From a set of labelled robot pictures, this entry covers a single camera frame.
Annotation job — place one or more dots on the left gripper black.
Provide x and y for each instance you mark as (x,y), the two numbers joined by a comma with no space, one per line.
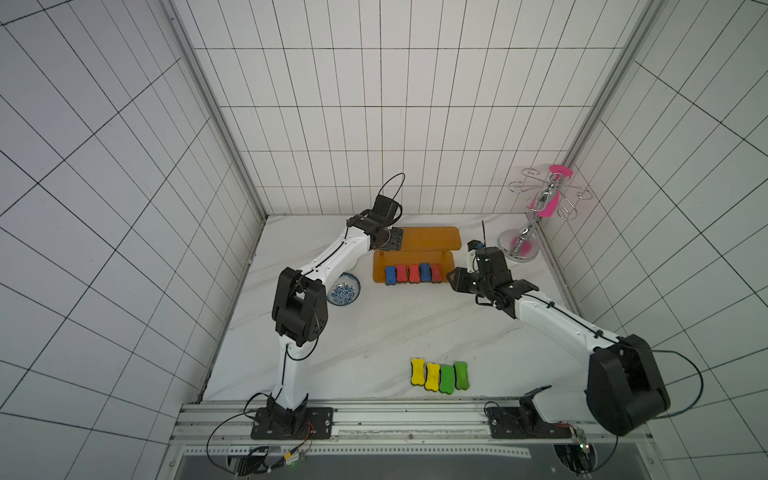
(396,240)

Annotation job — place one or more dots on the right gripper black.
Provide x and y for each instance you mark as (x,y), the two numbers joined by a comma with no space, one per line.
(466,279)

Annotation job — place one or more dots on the red eraser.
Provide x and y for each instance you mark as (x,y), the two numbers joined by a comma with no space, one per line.
(414,274)
(401,273)
(436,273)

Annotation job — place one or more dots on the blue eraser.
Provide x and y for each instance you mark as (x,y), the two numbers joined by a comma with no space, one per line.
(425,272)
(391,275)

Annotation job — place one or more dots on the green eraser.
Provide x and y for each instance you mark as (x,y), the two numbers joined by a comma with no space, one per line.
(447,380)
(461,375)

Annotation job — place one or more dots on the yellow eraser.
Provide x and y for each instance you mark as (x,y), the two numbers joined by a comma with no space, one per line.
(418,377)
(432,377)

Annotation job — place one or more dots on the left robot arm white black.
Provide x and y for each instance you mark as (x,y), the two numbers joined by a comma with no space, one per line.
(300,309)

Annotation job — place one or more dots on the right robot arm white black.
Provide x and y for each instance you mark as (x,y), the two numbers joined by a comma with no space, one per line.
(620,386)

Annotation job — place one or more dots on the orange two-tier shelf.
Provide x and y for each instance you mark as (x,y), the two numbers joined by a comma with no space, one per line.
(430,245)

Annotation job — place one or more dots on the blue patterned bowl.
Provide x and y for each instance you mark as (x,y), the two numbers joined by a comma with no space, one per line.
(345,290)

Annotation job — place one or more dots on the pink object on stand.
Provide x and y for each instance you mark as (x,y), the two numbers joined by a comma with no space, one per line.
(545,203)

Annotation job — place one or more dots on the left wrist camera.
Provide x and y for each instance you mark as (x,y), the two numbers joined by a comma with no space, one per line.
(385,210)

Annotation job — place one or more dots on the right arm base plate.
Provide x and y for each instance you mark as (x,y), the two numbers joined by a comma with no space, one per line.
(514,423)

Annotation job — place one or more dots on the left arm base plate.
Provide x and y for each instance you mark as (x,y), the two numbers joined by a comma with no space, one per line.
(276,423)

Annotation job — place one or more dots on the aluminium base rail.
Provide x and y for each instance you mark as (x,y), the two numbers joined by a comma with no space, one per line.
(361,426)

